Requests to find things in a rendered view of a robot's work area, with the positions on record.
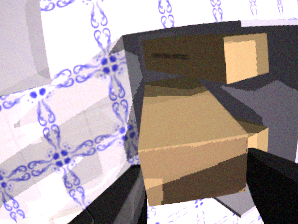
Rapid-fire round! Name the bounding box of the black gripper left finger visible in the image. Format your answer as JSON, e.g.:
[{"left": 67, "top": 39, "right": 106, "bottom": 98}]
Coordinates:
[{"left": 67, "top": 164, "right": 148, "bottom": 224}]

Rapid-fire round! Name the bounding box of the grey open bin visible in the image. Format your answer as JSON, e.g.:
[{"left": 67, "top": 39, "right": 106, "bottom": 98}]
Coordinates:
[{"left": 122, "top": 19, "right": 298, "bottom": 218}]

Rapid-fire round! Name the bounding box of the tan cardboard box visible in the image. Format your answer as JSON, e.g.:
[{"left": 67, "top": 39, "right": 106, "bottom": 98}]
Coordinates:
[
  {"left": 231, "top": 115, "right": 269, "bottom": 152},
  {"left": 138, "top": 77, "right": 249, "bottom": 206},
  {"left": 142, "top": 32, "right": 269, "bottom": 84}
]

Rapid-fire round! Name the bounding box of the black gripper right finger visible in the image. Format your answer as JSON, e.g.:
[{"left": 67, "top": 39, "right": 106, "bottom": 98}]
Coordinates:
[{"left": 246, "top": 148, "right": 298, "bottom": 224}]

